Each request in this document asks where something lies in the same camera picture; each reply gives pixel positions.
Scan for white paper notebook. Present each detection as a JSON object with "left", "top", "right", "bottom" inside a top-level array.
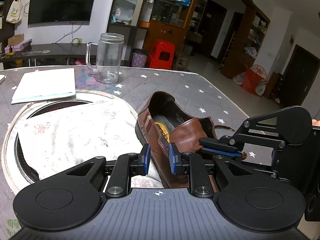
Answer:
[{"left": 11, "top": 68, "right": 76, "bottom": 105}]

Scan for brown shoelace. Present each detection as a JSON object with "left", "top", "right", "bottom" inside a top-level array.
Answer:
[{"left": 214, "top": 124, "right": 235, "bottom": 132}]

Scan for clear glass mug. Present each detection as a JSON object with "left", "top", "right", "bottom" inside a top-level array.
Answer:
[{"left": 86, "top": 33, "right": 125, "bottom": 84}]

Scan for dark wooden door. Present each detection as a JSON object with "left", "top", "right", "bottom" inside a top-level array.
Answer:
[{"left": 200, "top": 0, "right": 228, "bottom": 58}]

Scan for brown leather shoe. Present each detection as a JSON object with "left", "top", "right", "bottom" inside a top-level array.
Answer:
[{"left": 135, "top": 91, "right": 248, "bottom": 189}]

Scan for small cardboard box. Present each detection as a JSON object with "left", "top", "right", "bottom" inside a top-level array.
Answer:
[{"left": 7, "top": 34, "right": 25, "bottom": 46}]

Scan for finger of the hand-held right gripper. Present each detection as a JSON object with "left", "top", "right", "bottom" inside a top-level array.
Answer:
[
  {"left": 201, "top": 148, "right": 248, "bottom": 160},
  {"left": 199, "top": 108, "right": 287, "bottom": 153}
]

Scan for glass display cabinet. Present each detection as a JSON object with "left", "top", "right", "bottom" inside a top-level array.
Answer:
[{"left": 106, "top": 0, "right": 155, "bottom": 63}]

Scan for pink box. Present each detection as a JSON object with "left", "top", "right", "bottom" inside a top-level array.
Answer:
[{"left": 5, "top": 39, "right": 32, "bottom": 53}]

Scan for brown wooden cabinet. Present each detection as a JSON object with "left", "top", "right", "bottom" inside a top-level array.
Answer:
[{"left": 142, "top": 0, "right": 203, "bottom": 53}]

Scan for small wooden stool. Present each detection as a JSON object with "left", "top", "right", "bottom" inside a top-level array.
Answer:
[{"left": 176, "top": 52, "right": 190, "bottom": 70}]

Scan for black television stand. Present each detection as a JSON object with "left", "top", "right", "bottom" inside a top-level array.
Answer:
[{"left": 0, "top": 42, "right": 100, "bottom": 67}]

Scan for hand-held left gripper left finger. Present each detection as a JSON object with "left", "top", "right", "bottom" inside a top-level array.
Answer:
[{"left": 39, "top": 143, "right": 151, "bottom": 200}]

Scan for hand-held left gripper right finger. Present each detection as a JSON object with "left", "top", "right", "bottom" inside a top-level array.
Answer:
[{"left": 169, "top": 142, "right": 282, "bottom": 199}]

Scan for round black table stove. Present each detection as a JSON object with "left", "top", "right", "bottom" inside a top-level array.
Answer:
[{"left": 14, "top": 99, "right": 93, "bottom": 183}]

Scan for black wall television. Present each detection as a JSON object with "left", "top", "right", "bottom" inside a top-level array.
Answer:
[{"left": 27, "top": 0, "right": 98, "bottom": 26}]

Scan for cream tote bag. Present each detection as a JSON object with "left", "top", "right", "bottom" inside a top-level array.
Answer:
[{"left": 5, "top": 0, "right": 23, "bottom": 24}]

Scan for red plastic stool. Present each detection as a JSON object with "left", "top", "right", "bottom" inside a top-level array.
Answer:
[{"left": 149, "top": 39, "right": 175, "bottom": 70}]

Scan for purple patterned trash bin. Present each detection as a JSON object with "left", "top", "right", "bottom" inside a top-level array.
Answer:
[{"left": 131, "top": 49, "right": 148, "bottom": 68}]

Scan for red folded play tent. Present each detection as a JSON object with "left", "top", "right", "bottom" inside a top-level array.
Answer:
[{"left": 232, "top": 64, "right": 267, "bottom": 96}]

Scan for brown wooden open shelf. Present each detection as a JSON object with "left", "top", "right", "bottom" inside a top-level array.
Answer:
[{"left": 240, "top": 4, "right": 271, "bottom": 80}]

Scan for grey star table cover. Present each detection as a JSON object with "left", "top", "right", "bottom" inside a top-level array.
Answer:
[{"left": 0, "top": 66, "right": 278, "bottom": 240}]

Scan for white stained towel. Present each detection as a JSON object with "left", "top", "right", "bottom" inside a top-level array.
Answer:
[{"left": 17, "top": 101, "right": 165, "bottom": 189}]

